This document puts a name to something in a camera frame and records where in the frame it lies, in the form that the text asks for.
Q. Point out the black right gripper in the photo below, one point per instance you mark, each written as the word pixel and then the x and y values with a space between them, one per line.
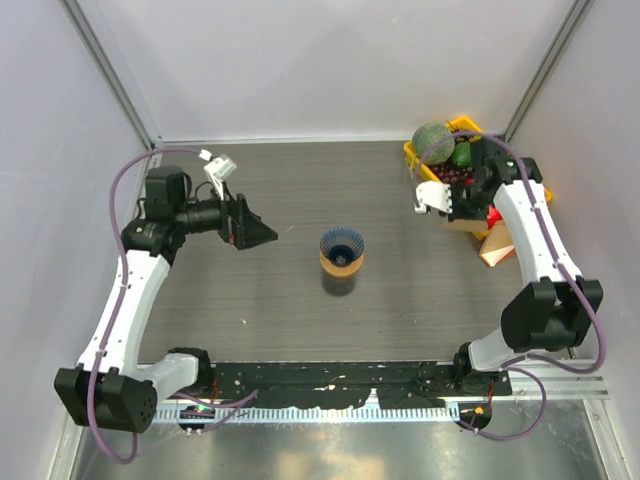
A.
pixel 457 214

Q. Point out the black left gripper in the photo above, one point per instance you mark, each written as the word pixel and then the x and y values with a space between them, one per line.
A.
pixel 241 226

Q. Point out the blue ribbed glass dripper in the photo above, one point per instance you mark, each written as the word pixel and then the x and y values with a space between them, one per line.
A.
pixel 342 246

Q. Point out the wooden ring dripper holder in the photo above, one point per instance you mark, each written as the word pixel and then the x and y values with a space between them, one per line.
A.
pixel 340 270

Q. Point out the brown paper coffee filter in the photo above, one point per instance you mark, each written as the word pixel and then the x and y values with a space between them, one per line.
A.
pixel 466 225

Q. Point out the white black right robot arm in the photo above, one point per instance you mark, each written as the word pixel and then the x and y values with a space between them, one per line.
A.
pixel 557 306

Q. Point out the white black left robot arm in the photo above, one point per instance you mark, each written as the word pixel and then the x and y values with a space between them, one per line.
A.
pixel 107 388

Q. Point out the glass coffee carafe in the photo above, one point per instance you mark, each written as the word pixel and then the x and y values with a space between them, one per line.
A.
pixel 338 287

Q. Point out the red apple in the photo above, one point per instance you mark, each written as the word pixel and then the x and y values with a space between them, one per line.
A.
pixel 493 217

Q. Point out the dark purple grape bunch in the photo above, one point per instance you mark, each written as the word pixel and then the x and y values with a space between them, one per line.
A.
pixel 449 173

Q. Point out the green lime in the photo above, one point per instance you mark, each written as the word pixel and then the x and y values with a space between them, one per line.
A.
pixel 461 156

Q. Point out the black grape cluster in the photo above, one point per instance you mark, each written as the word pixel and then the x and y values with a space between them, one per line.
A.
pixel 462 136

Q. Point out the green netted melon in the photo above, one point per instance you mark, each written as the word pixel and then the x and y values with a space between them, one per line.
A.
pixel 433 143

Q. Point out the yellow plastic fruit tray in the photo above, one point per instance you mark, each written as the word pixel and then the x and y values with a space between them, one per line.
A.
pixel 415 165

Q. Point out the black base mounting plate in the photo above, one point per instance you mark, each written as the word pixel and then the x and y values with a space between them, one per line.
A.
pixel 340 385

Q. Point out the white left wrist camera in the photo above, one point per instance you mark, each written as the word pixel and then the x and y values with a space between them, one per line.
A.
pixel 217 170

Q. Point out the white slotted cable duct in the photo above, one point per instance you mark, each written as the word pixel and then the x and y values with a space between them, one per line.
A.
pixel 177 412

